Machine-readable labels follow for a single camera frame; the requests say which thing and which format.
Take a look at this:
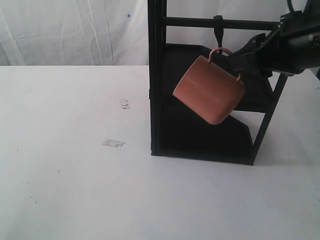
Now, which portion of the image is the clear tape piece far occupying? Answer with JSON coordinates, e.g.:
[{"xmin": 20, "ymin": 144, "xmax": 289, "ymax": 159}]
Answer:
[{"xmin": 119, "ymin": 99, "xmax": 130, "ymax": 109}]

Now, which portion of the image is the clear tape piece near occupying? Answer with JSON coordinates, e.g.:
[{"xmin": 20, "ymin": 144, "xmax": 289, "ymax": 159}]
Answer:
[{"xmin": 102, "ymin": 139, "xmax": 125, "ymax": 148}]

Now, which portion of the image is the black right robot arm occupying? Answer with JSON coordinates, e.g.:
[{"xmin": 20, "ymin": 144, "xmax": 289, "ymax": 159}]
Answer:
[{"xmin": 228, "ymin": 0, "xmax": 320, "ymax": 76}]

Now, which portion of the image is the clear tape piece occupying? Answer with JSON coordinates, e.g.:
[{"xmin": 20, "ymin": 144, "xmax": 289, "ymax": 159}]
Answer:
[
  {"xmin": 119, "ymin": 99, "xmax": 130, "ymax": 109},
  {"xmin": 102, "ymin": 139, "xmax": 125, "ymax": 148}
]

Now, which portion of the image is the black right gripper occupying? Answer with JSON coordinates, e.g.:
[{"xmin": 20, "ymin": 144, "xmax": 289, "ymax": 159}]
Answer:
[{"xmin": 227, "ymin": 11, "xmax": 313, "ymax": 75}]

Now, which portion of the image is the white plastic backdrop sheet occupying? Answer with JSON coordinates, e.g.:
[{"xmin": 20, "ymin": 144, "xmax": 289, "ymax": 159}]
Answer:
[{"xmin": 0, "ymin": 0, "xmax": 289, "ymax": 66}]

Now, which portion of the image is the black metal shelf rack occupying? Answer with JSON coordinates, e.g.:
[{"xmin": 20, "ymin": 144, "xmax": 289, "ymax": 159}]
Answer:
[{"xmin": 147, "ymin": 0, "xmax": 292, "ymax": 165}]

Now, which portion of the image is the black S hook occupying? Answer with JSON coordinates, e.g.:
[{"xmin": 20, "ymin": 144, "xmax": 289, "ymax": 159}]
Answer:
[{"xmin": 213, "ymin": 15, "xmax": 224, "ymax": 48}]

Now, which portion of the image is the terracotta ceramic mug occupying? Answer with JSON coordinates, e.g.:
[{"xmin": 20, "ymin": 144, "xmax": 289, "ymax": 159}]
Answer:
[{"xmin": 172, "ymin": 47, "xmax": 245, "ymax": 125}]

